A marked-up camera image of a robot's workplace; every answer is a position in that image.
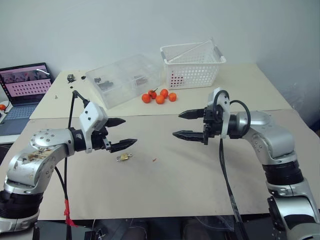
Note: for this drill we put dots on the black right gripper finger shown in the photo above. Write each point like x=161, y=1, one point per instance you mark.
x=191, y=114
x=188, y=135

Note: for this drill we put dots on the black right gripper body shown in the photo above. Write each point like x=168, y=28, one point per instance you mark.
x=211, y=125

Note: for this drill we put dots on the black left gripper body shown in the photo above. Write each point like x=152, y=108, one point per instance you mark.
x=99, y=140

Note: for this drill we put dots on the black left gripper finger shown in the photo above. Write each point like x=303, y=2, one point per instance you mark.
x=123, y=145
x=116, y=122

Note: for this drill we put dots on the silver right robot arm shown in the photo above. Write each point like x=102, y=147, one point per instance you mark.
x=275, y=142

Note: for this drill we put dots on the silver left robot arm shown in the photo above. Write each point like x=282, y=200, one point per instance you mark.
x=27, y=160

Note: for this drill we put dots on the small brass padlock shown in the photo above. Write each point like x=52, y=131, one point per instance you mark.
x=123, y=157

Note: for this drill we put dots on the dark metal parts pile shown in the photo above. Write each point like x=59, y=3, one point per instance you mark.
x=105, y=84

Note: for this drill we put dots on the white perforated plastic basket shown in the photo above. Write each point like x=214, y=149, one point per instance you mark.
x=195, y=72

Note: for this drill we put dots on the clear plastic compartment box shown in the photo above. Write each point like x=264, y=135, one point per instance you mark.
x=125, y=80

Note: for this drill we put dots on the small black metal part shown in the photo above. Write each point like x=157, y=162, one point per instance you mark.
x=71, y=78

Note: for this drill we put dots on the clear plastic sheet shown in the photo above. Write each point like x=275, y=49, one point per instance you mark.
x=220, y=222

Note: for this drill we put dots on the open blue laptop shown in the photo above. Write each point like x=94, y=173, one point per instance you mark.
x=22, y=87

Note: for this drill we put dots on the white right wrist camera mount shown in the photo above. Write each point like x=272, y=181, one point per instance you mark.
x=225, y=110

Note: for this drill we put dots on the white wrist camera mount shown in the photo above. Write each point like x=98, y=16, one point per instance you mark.
x=225, y=110
x=93, y=117

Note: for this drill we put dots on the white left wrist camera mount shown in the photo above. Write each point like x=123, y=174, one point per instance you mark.
x=93, y=117

